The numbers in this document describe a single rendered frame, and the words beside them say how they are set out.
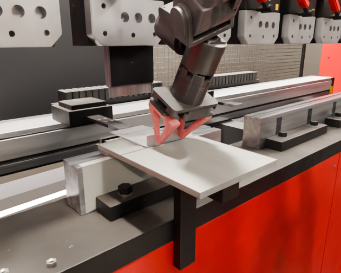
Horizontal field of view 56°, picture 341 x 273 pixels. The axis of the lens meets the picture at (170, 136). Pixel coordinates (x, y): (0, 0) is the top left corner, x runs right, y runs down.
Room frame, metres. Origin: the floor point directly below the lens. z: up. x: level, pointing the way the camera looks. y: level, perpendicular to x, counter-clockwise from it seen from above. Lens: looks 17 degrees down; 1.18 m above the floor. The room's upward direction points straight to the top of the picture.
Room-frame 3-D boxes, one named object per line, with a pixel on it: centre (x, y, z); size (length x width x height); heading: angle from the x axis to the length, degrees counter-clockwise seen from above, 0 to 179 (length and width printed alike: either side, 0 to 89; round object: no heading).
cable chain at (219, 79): (1.44, -0.24, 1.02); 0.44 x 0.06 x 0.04; 131
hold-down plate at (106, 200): (0.62, 0.01, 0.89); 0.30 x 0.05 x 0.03; 131
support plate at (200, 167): (0.52, -0.02, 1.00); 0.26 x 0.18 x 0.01; 41
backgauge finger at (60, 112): (0.76, 0.18, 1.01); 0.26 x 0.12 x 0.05; 41
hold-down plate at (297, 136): (0.99, -0.41, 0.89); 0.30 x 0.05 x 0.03; 131
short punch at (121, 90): (0.64, 0.08, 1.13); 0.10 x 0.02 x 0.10; 131
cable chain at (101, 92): (1.07, 0.19, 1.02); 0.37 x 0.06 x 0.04; 131
